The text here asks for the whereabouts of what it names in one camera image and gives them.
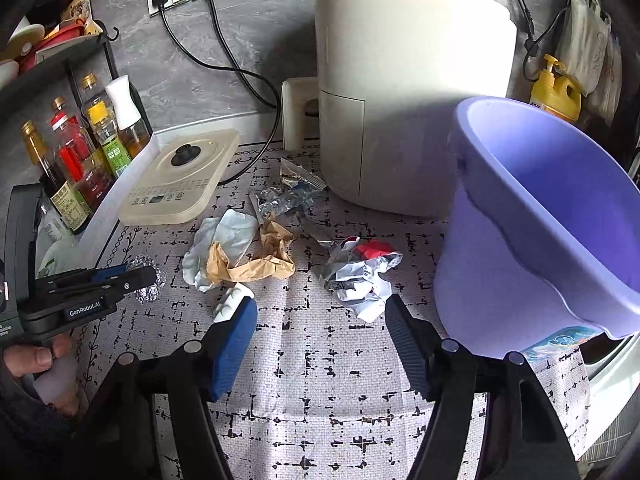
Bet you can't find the person's left hand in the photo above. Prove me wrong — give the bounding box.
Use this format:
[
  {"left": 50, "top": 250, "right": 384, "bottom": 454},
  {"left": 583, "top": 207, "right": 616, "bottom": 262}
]
[{"left": 0, "top": 333, "right": 74, "bottom": 379}]

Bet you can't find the white black patterned tablecloth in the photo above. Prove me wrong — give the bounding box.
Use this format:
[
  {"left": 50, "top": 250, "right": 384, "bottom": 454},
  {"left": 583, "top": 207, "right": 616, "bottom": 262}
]
[{"left": 75, "top": 135, "right": 592, "bottom": 480}]

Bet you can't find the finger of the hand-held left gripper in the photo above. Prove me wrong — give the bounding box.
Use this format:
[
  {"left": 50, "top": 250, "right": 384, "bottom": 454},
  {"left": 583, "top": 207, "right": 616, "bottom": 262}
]
[
  {"left": 36, "top": 265, "right": 135, "bottom": 291},
  {"left": 46, "top": 266, "right": 157, "bottom": 307}
]

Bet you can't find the purple plastic bucket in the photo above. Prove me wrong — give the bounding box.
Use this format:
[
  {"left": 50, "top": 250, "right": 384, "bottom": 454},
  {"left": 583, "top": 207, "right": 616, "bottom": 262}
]
[{"left": 432, "top": 95, "right": 640, "bottom": 362}]

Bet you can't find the black metal kitchen rack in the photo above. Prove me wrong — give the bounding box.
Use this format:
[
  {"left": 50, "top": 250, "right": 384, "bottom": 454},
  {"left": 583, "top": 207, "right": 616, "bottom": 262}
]
[{"left": 0, "top": 0, "right": 122, "bottom": 128}]

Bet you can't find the white air fryer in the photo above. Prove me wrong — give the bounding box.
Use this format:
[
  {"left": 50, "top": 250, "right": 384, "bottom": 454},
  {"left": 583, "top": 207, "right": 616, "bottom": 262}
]
[{"left": 280, "top": 0, "right": 519, "bottom": 219}]

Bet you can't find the yellow cap green label bottle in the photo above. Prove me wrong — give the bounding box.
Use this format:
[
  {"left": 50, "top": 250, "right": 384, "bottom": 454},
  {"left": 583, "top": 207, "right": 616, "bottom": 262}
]
[{"left": 82, "top": 100, "right": 134, "bottom": 179}]

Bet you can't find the hanging black cable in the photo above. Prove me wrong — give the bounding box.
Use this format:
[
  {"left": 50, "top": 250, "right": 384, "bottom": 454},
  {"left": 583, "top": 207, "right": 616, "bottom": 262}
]
[{"left": 505, "top": 0, "right": 571, "bottom": 84}]

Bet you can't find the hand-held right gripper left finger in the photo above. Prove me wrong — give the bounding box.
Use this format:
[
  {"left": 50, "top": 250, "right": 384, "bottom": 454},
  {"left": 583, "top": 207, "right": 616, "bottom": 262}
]
[{"left": 70, "top": 297, "right": 259, "bottom": 480}]

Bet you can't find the red cap sauce bottle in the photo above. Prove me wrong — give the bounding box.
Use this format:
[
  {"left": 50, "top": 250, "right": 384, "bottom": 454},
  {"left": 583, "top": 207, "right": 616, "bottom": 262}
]
[{"left": 49, "top": 97, "right": 114, "bottom": 211}]

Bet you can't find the gold cap oil bottle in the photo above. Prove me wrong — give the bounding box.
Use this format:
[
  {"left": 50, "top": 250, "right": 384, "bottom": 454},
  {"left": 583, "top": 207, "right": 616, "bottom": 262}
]
[{"left": 79, "top": 73, "right": 109, "bottom": 112}]

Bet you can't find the brown crumpled paper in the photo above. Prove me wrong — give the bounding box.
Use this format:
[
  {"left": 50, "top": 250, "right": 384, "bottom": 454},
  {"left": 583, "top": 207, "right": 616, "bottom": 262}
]
[{"left": 206, "top": 211, "right": 297, "bottom": 285}]

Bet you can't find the silver foil wrapper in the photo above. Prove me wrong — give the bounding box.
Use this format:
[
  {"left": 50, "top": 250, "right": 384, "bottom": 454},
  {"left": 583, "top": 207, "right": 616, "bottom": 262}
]
[{"left": 134, "top": 254, "right": 169, "bottom": 304}]

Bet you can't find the red white crumpled wrapper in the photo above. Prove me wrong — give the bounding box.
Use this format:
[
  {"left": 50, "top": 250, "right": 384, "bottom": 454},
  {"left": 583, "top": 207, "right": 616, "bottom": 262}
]
[{"left": 319, "top": 236, "right": 404, "bottom": 322}]

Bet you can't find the yellow snack packet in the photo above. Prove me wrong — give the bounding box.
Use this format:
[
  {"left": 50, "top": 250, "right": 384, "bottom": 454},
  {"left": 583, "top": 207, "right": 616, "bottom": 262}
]
[{"left": 61, "top": 0, "right": 102, "bottom": 37}]

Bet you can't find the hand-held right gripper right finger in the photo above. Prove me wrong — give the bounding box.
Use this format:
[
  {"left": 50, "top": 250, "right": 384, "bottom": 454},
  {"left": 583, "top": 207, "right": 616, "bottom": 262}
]
[{"left": 384, "top": 294, "right": 584, "bottom": 480}]

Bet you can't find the yellow detergent bottle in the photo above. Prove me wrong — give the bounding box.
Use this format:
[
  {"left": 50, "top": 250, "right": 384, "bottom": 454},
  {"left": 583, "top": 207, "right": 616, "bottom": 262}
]
[{"left": 528, "top": 53, "right": 584, "bottom": 124}]

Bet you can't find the clear bottle white cap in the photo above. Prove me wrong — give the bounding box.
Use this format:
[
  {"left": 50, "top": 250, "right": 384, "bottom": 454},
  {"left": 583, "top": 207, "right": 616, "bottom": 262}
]
[{"left": 37, "top": 195, "right": 72, "bottom": 247}]

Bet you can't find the cream induction cooker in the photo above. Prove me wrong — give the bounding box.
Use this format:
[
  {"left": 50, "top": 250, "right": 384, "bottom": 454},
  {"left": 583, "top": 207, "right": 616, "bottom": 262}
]
[{"left": 117, "top": 127, "right": 242, "bottom": 226}]

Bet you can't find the crumpled clear plastic wrapper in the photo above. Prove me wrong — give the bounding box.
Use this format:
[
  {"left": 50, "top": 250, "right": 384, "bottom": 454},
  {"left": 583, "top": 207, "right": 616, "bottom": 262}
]
[{"left": 249, "top": 184, "right": 322, "bottom": 223}]

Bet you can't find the dark soy sauce bottle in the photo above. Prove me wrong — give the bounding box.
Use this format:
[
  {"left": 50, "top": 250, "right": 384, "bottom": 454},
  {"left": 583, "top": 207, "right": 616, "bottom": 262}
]
[{"left": 20, "top": 119, "right": 94, "bottom": 236}]

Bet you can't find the person's left forearm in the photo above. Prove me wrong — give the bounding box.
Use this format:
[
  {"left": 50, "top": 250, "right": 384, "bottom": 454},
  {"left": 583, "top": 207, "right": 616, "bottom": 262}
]
[{"left": 0, "top": 376, "right": 81, "bottom": 480}]

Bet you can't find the red plastic container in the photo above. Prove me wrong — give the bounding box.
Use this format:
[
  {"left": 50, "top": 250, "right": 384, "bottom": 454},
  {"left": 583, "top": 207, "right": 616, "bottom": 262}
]
[{"left": 17, "top": 20, "right": 84, "bottom": 69}]

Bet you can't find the white top oil sprayer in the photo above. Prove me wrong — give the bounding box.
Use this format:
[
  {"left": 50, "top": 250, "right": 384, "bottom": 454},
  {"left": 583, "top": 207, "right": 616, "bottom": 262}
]
[{"left": 104, "top": 74, "right": 154, "bottom": 159}]

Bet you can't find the white crumpled paper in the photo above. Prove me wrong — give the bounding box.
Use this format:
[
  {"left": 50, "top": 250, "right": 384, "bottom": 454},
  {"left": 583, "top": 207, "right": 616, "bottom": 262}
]
[{"left": 182, "top": 209, "right": 257, "bottom": 293}]

